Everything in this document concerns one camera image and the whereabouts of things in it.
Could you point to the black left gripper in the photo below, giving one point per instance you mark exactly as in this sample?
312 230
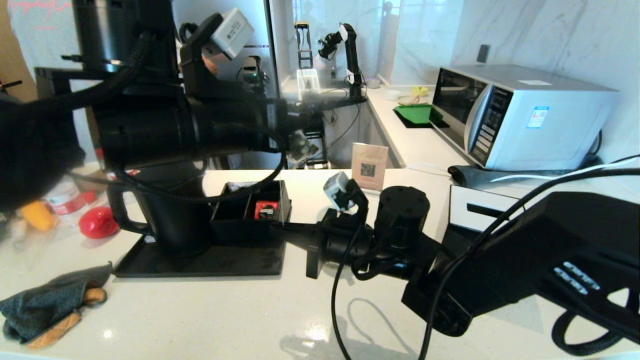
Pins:
282 122

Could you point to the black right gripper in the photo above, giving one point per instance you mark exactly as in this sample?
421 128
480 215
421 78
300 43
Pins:
345 242

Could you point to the black electric kettle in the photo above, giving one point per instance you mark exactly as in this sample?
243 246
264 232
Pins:
175 230

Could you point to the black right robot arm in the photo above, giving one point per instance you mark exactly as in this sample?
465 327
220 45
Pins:
525 255

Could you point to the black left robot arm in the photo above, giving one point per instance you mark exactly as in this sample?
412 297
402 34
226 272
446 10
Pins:
150 130

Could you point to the red sachet packet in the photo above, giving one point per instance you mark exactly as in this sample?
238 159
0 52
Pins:
261 207

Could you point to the pink QR code sign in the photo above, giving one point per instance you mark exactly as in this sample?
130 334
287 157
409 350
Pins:
370 160

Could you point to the black compartment organizer box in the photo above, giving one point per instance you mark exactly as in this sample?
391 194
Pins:
230 232

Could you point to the white sachet packet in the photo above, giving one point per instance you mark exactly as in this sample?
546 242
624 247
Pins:
245 187

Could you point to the white bowl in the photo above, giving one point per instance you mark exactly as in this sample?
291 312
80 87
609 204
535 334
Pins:
392 94

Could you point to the black serving tray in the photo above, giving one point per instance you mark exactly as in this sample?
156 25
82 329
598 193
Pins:
210 262

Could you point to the beige plate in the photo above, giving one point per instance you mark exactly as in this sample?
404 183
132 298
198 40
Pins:
407 100

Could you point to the green mat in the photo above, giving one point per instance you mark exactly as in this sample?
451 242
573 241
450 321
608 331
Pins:
415 114

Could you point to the yellow bowl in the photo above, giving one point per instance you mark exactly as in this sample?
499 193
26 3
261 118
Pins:
419 91

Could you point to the dark gray cloth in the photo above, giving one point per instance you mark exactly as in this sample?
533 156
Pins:
470 175

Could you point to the black tissue box white lid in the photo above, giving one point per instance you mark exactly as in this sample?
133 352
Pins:
465 200

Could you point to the red round fruit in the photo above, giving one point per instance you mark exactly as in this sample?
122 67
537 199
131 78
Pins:
99 223

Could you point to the silver microwave oven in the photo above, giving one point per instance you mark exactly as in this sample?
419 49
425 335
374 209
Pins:
550 127

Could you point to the clear water bottle red cap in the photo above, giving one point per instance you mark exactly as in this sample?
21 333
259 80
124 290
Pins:
65 197

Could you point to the brown cork pad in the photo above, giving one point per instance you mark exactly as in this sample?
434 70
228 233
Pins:
55 330

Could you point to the orange fruit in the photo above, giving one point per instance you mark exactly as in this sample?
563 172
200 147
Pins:
37 216

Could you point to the dark oven mitt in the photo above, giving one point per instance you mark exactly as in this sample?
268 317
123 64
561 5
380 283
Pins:
45 305

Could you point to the person in gray t-shirt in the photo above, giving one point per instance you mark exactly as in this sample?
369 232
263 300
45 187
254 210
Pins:
45 40

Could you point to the dark wall socket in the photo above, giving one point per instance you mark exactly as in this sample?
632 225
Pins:
482 54

